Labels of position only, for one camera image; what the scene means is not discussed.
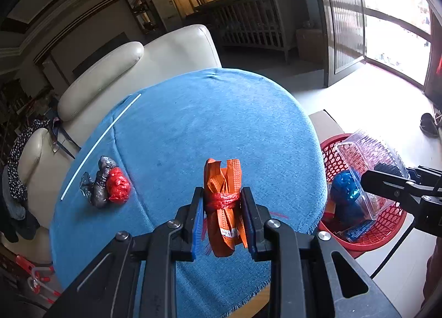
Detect floral dark garment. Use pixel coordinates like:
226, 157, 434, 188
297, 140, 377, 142
7, 117, 53, 202

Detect white wooden crib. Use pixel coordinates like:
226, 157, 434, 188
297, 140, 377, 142
197, 0, 305, 64

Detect dark bag with straps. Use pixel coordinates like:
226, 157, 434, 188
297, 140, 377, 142
48, 116, 77, 160

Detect red and white toy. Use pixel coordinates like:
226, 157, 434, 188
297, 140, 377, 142
14, 253, 63, 305

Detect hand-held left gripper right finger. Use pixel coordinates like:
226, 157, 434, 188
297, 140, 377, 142
241, 187, 401, 318

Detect grey plastic bag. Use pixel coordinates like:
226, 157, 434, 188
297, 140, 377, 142
80, 156, 118, 208

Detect thin white stick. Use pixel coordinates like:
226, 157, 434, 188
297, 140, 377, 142
60, 93, 142, 202

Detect white standing air conditioner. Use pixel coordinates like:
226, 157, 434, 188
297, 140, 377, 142
152, 0, 183, 31

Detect red plastic bag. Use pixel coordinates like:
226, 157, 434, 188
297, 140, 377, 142
105, 167, 132, 204

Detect blue and white carton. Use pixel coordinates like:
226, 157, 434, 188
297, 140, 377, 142
341, 219, 376, 243

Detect brown entrance door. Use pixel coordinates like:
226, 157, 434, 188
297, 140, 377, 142
307, 0, 367, 88

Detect dark display cabinet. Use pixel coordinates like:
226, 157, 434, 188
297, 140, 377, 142
125, 0, 156, 35

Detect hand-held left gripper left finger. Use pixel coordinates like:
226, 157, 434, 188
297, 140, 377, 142
45, 187, 204, 318

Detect blue tablecloth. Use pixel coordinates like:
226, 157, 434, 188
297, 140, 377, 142
49, 68, 328, 318

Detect red mesh basket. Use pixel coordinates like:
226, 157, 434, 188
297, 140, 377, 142
318, 133, 409, 259

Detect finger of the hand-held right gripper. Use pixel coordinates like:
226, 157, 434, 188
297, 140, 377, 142
407, 165, 442, 187
361, 170, 442, 206

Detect black cable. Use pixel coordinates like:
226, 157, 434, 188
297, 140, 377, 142
369, 224, 415, 279

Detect dark shoes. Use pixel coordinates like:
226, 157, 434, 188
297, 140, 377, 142
419, 112, 442, 138

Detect flat cardboard sheet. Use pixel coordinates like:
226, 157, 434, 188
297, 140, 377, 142
308, 109, 346, 143

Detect cardboard box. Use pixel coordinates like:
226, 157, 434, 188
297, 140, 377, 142
296, 27, 326, 64

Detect white leather sofa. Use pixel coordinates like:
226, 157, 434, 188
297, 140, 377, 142
0, 25, 222, 265

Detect clear plastic container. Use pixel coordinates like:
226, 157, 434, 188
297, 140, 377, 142
333, 128, 412, 221

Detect orange wrapper bundle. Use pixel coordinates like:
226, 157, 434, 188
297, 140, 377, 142
203, 158, 249, 258

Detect person's right forearm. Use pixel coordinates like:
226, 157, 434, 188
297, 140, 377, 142
420, 252, 442, 318

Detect blue plastic bag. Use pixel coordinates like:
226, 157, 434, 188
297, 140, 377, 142
331, 170, 367, 226

